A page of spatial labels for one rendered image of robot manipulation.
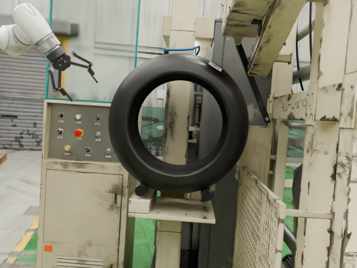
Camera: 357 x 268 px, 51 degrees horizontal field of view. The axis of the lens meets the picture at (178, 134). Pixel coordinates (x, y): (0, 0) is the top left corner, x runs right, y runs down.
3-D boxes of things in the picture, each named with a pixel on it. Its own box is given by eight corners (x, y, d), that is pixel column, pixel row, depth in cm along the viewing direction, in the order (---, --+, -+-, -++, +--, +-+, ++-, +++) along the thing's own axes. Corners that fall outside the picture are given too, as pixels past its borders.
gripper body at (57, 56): (61, 44, 162) (75, 63, 165) (45, 56, 161) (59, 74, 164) (60, 44, 155) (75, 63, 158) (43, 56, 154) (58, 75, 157)
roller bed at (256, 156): (233, 178, 206) (237, 124, 204) (260, 180, 205) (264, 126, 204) (237, 185, 186) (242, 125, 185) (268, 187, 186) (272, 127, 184)
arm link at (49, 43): (35, 45, 160) (44, 57, 162) (33, 44, 151) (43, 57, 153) (53, 33, 161) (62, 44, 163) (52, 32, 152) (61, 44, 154)
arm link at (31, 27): (58, 28, 156) (43, 40, 165) (33, -6, 151) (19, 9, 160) (40, 39, 149) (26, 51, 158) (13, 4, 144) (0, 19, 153)
